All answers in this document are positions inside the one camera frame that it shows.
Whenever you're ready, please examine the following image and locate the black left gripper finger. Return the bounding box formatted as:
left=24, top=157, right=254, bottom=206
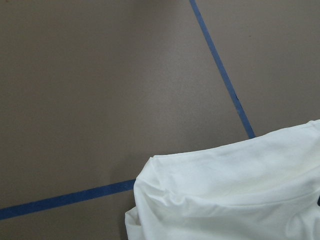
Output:
left=316, top=192, right=320, bottom=206

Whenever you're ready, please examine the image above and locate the white long-sleeve printed shirt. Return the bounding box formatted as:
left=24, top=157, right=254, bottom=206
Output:
left=125, top=120, right=320, bottom=240

